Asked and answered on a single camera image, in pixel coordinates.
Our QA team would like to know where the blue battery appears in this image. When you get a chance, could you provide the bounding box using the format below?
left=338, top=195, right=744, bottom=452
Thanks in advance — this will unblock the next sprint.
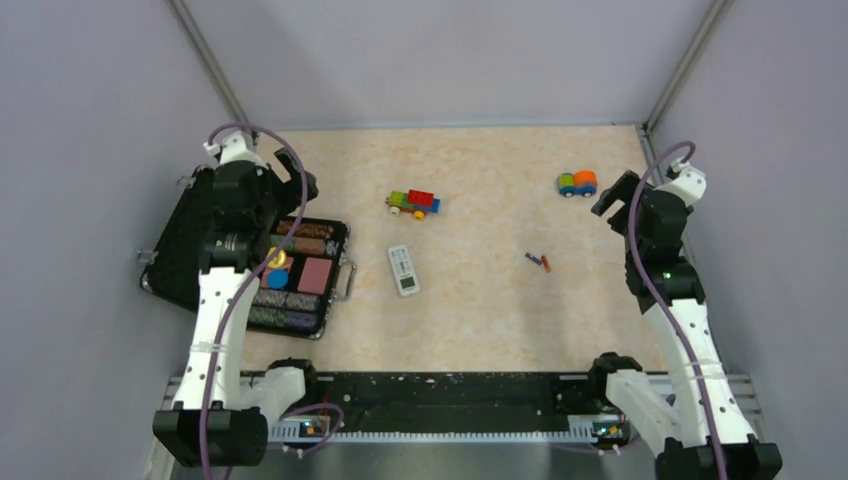
left=525, top=252, right=543, bottom=266

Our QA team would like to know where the white remote control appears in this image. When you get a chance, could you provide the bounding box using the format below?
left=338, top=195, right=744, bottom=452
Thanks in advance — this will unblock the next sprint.
left=388, top=245, right=420, bottom=297

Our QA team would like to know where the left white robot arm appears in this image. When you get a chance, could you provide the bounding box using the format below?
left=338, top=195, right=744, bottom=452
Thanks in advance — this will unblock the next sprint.
left=153, top=122, right=321, bottom=479

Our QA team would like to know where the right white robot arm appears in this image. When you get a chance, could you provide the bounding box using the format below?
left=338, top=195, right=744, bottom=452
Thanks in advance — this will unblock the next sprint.
left=586, top=163, right=783, bottom=479

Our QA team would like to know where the orange blue toy car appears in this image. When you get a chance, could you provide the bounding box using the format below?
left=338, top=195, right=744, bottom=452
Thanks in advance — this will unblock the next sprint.
left=557, top=170, right=598, bottom=198

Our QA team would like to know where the yellow poker chip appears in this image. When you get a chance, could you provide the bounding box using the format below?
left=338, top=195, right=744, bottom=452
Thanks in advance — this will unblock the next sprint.
left=267, top=247, right=288, bottom=269

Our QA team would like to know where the blue poker chip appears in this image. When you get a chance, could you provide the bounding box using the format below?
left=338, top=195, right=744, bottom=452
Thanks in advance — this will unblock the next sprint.
left=263, top=269, right=289, bottom=290

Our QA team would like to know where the pink card deck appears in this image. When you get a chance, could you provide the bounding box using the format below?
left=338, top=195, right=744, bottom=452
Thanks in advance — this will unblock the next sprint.
left=297, top=257, right=333, bottom=295

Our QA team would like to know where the black poker chip case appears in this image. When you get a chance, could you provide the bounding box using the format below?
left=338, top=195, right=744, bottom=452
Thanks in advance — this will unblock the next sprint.
left=137, top=164, right=358, bottom=342

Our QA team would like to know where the lego brick truck toy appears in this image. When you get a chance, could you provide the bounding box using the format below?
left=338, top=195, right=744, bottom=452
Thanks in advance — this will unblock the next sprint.
left=385, top=189, right=441, bottom=221

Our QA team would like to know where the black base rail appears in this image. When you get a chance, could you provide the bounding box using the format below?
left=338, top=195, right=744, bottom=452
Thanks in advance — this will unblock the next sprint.
left=258, top=370, right=637, bottom=437

